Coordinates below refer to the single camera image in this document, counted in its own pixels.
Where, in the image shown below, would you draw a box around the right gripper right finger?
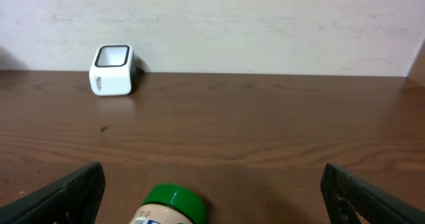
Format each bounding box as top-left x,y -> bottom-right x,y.
320,163 -> 424,224

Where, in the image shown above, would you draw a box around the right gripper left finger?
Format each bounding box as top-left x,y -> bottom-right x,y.
1,162 -> 106,223

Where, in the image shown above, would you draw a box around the green lid jar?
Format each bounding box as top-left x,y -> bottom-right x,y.
129,183 -> 207,224

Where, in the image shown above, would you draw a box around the white barcode scanner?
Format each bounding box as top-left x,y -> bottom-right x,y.
89,44 -> 137,96

